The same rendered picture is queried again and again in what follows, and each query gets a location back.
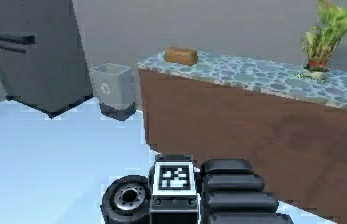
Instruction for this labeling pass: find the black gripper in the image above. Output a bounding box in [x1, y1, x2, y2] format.
[100, 175, 153, 224]

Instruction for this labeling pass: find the grey recycling bin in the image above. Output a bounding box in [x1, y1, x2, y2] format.
[89, 63, 137, 122]

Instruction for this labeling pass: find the brown counter with pebble top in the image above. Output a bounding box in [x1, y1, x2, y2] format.
[137, 50, 347, 224]

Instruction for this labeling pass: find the brown bread loaf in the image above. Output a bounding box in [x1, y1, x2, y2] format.
[163, 47, 199, 67]

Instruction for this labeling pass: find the dark grey fridge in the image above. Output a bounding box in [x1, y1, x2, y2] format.
[0, 0, 95, 120]

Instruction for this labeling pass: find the green potted house plant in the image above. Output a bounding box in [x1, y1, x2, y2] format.
[299, 0, 347, 82]

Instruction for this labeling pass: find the black fridge handle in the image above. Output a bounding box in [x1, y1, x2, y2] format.
[0, 29, 37, 46]

